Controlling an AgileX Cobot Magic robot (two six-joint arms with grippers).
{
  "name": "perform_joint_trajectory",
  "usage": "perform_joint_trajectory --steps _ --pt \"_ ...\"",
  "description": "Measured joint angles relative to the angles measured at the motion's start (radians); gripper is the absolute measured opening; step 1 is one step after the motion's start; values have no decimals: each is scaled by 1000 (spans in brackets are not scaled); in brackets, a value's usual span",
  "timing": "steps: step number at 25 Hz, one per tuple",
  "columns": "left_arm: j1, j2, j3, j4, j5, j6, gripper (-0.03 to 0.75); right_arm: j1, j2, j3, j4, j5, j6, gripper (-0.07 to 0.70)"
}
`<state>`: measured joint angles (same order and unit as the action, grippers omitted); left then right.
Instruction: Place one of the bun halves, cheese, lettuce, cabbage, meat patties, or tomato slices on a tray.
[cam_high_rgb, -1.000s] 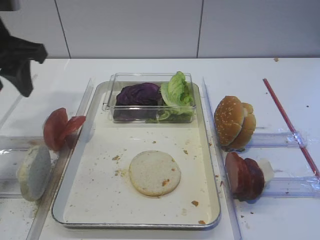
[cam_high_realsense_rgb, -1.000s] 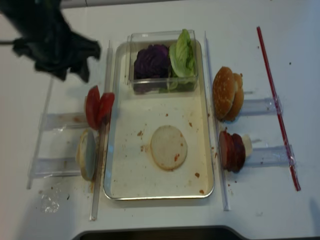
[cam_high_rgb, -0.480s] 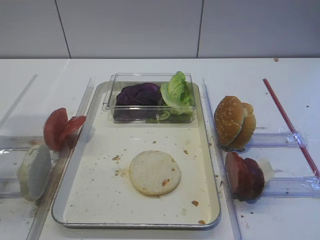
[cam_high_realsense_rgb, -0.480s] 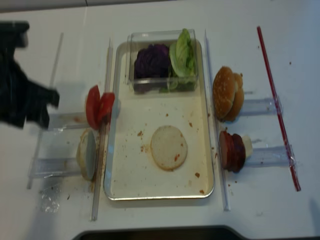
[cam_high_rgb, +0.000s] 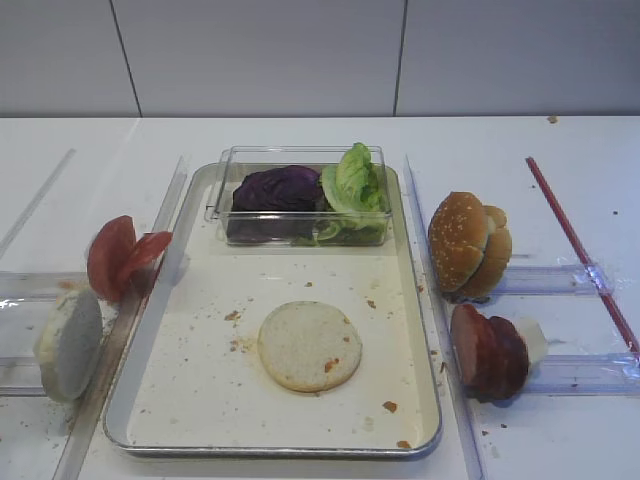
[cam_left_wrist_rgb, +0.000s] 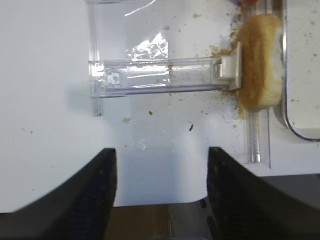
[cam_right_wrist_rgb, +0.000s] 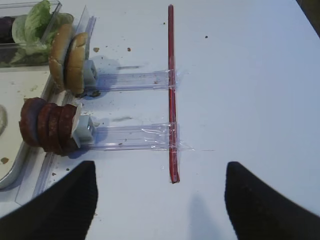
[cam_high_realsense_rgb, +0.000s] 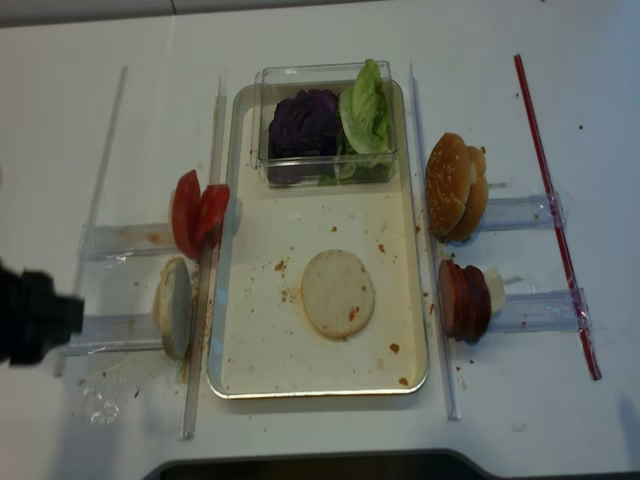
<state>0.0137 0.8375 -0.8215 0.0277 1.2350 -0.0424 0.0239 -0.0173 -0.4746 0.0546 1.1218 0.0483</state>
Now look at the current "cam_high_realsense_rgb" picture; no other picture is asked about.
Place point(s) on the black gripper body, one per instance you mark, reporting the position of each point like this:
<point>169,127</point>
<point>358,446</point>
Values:
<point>35,318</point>

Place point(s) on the bun bottom slice front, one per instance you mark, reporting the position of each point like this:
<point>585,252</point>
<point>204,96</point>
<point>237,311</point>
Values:
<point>337,294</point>

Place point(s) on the bun slice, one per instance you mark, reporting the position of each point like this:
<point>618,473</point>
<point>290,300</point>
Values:
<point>172,308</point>
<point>337,294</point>

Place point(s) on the left tomato slice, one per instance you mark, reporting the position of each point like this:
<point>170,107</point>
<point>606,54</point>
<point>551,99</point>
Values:
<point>184,213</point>

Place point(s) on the tomato slice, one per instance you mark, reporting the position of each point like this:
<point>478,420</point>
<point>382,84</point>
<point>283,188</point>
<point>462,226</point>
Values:
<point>184,213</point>
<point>212,209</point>

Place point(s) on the right tomato slice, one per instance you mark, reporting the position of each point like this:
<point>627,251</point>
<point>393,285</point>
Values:
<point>212,209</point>

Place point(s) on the green lettuce leaf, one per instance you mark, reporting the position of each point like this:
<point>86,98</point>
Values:
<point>365,137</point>

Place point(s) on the front meat patty slice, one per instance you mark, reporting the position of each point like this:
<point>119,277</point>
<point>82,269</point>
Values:
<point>455,299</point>

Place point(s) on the meat patty slice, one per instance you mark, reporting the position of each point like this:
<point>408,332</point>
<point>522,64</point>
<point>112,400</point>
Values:
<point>480,304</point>
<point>455,299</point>

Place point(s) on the rear meat patty slice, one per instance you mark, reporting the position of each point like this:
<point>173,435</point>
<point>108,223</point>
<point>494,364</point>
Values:
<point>480,304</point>

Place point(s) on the white cheese slice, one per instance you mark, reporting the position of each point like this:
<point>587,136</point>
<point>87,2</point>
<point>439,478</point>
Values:
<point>495,287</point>

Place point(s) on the clear holder lower left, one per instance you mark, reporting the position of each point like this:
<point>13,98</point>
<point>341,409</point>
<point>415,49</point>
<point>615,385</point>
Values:
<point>115,333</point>

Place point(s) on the clear holder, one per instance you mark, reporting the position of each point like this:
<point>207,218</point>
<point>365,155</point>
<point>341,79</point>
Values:
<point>541,211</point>
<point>115,333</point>
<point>552,311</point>
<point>104,242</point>

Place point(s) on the clear holder upper left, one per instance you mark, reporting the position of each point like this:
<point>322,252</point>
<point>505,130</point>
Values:
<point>104,242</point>

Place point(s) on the bun bottom slice rear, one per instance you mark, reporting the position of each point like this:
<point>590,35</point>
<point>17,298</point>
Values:
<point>172,308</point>

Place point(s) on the metal baking tray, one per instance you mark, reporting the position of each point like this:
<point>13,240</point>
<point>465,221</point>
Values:
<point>261,344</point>

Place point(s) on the purple cabbage leaf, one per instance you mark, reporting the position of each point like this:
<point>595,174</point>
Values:
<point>306,125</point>

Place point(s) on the clear plastic container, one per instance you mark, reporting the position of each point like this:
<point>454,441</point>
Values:
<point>275,84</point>

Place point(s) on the sesame bun top front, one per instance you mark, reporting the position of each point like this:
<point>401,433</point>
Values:
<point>448,183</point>

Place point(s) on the bun top rear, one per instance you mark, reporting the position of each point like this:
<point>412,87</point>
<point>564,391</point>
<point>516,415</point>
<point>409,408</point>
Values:
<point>477,200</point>

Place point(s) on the clear holder upper right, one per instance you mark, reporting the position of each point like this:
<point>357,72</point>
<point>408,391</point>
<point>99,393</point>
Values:
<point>541,211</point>

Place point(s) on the red plastic strip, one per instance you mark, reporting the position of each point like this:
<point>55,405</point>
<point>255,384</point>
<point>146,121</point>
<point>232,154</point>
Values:
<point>584,335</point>

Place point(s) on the clear holder lower right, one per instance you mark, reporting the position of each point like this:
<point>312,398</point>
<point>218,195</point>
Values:
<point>552,311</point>

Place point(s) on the clear left long rail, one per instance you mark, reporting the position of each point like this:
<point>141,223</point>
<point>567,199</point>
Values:
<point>205,265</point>

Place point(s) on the clear long rail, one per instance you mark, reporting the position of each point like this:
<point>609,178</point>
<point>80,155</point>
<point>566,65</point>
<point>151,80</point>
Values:
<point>205,265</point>
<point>450,392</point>

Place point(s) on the clear right long rail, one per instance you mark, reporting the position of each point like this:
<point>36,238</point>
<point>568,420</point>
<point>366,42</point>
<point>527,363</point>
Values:
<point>450,392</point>

